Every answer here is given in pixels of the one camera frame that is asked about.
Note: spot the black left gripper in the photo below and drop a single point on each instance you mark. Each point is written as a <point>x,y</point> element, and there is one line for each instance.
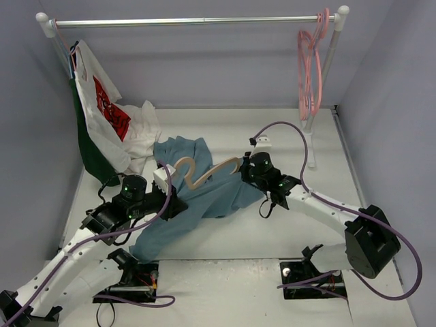
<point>174,204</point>

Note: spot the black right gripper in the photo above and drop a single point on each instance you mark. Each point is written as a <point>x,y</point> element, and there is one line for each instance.
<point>245,168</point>

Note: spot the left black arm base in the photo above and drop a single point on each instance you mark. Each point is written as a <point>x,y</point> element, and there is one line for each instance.
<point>138,281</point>

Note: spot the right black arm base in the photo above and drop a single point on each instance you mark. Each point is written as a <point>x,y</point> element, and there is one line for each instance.
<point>308,282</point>

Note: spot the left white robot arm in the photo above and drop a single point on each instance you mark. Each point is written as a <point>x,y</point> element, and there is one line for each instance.
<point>92,260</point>

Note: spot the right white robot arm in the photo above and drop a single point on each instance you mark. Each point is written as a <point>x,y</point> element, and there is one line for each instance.
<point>367,245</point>

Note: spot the white t shirt red print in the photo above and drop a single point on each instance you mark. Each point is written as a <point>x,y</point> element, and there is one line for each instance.
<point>124,134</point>

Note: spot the dark green garment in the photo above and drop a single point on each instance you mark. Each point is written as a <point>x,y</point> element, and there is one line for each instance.
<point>93,160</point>

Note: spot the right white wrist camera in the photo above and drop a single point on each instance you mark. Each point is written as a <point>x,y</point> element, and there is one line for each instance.
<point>261,144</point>

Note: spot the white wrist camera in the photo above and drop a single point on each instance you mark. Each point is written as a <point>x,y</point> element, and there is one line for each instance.
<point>161,178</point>
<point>261,144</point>

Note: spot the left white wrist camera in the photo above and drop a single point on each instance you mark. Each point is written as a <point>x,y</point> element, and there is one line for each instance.
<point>161,178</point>

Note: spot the pink wire hangers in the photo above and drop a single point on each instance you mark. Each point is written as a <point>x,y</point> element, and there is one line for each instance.
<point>310,68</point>

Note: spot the silver clothes rail rack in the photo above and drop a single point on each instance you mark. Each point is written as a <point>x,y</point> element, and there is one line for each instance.
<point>51,29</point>

